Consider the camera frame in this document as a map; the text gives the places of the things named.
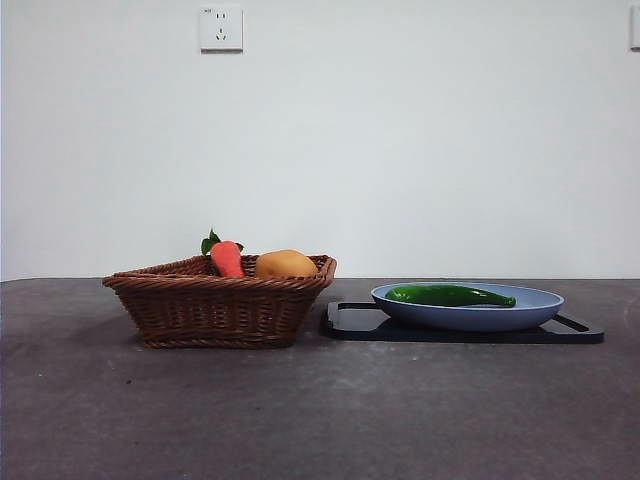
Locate white wall socket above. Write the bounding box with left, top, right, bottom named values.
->
left=199, top=4, right=245, bottom=54

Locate dark green cutting board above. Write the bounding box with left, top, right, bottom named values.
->
left=319, top=301, right=606, bottom=344

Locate orange toy carrot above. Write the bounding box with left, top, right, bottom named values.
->
left=200, top=228, right=246, bottom=278

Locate tan potato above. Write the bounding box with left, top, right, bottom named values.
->
left=254, top=248, right=319, bottom=279

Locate green pepper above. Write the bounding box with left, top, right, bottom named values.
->
left=384, top=284, right=517, bottom=309

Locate light blue plate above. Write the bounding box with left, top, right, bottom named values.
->
left=370, top=282, right=566, bottom=333

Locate brown wicker basket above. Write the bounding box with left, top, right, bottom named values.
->
left=102, top=254, right=337, bottom=350

